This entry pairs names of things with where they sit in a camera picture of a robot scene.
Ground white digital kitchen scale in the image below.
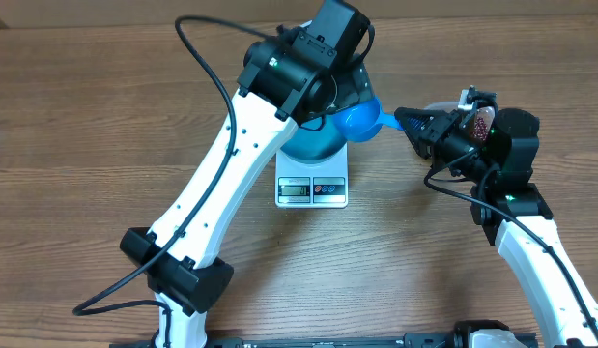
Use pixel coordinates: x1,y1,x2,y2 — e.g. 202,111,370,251
274,145,349,209

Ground clear container of red beans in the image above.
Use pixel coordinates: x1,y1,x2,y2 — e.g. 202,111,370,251
423,100,497,144

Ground blue plastic measuring scoop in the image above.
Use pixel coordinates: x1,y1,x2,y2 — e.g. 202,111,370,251
331,97,404,142

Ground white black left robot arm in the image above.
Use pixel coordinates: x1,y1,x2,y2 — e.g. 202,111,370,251
120,1,375,347

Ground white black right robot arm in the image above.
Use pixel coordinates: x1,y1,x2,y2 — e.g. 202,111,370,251
394,106,598,347

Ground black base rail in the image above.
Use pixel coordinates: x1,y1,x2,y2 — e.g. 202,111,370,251
108,319,539,348

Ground teal metal bowl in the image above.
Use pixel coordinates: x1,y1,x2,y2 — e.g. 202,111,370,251
281,120,347,163

